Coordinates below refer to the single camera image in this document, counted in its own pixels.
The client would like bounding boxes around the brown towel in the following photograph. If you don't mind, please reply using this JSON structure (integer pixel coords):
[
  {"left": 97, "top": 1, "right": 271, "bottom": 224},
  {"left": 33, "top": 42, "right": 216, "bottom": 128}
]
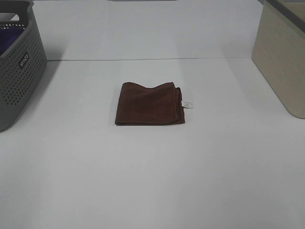
[{"left": 115, "top": 82, "right": 185, "bottom": 126}]

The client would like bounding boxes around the purple cloth in basket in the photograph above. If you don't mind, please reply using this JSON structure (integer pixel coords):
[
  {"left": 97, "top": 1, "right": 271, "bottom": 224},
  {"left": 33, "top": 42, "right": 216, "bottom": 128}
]
[{"left": 0, "top": 27, "right": 24, "bottom": 55}]

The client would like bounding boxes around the beige plastic bin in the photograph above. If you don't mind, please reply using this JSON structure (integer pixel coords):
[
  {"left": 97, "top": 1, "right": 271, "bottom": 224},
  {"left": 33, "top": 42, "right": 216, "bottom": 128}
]
[{"left": 252, "top": 0, "right": 305, "bottom": 119}]

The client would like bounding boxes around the grey perforated plastic basket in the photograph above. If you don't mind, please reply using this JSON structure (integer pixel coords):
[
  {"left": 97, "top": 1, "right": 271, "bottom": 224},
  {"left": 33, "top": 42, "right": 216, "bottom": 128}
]
[{"left": 0, "top": 0, "right": 47, "bottom": 131}]

